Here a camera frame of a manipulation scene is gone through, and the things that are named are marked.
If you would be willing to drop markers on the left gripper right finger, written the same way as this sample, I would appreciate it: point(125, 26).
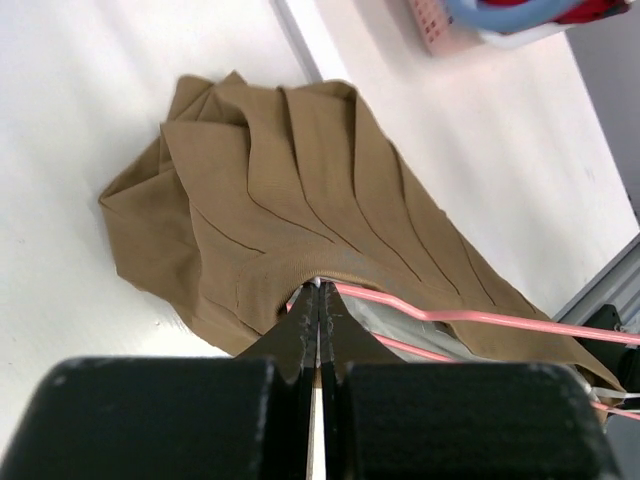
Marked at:
point(388, 419)

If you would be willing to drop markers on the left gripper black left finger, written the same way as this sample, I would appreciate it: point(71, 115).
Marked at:
point(123, 417)

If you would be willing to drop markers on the pink wire hanger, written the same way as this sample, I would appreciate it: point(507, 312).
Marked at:
point(489, 318)

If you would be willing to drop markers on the tan brown skirt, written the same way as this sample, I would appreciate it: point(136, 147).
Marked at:
point(249, 192)

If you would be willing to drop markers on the metal clothes rack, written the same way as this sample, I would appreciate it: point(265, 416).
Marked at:
point(296, 40)

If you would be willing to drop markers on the white plastic basket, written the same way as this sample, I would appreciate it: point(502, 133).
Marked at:
point(442, 36)

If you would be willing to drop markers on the red folded garment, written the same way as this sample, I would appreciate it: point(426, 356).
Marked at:
point(585, 12)

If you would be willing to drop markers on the aluminium mounting rail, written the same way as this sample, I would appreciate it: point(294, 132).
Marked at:
point(617, 284)

